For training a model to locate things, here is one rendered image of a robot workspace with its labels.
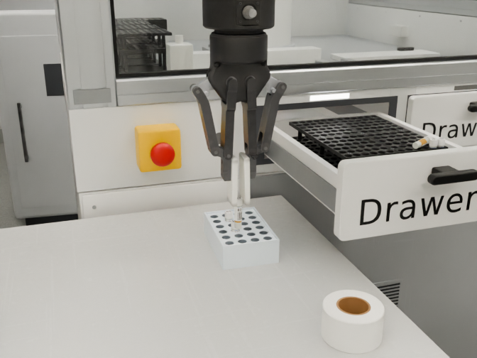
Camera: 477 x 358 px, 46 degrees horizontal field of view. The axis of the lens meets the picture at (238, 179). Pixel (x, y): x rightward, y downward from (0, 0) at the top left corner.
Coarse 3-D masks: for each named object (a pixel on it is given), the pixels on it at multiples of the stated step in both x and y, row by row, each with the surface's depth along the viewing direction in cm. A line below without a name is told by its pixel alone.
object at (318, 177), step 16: (368, 112) 112; (288, 128) 107; (416, 128) 101; (272, 144) 101; (288, 144) 94; (448, 144) 92; (272, 160) 102; (288, 160) 94; (304, 160) 88; (320, 160) 84; (304, 176) 89; (320, 176) 83; (336, 176) 78; (320, 192) 83
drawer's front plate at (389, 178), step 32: (352, 160) 73; (384, 160) 73; (416, 160) 75; (448, 160) 76; (352, 192) 73; (384, 192) 75; (416, 192) 77; (448, 192) 78; (352, 224) 75; (384, 224) 77; (416, 224) 78; (448, 224) 80
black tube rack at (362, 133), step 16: (304, 128) 100; (320, 128) 99; (336, 128) 100; (352, 128) 99; (368, 128) 99; (384, 128) 99; (400, 128) 99; (304, 144) 99; (320, 144) 91; (336, 144) 90; (352, 144) 89; (368, 144) 89; (384, 144) 89; (400, 144) 89; (336, 160) 91
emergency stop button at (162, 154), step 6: (156, 144) 92; (162, 144) 92; (168, 144) 92; (156, 150) 91; (162, 150) 91; (168, 150) 92; (150, 156) 92; (156, 156) 92; (162, 156) 92; (168, 156) 92; (174, 156) 93; (156, 162) 92; (162, 162) 92; (168, 162) 93
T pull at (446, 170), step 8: (432, 168) 76; (440, 168) 75; (448, 168) 75; (432, 176) 72; (440, 176) 72; (448, 176) 73; (456, 176) 73; (464, 176) 74; (472, 176) 74; (432, 184) 73; (440, 184) 73
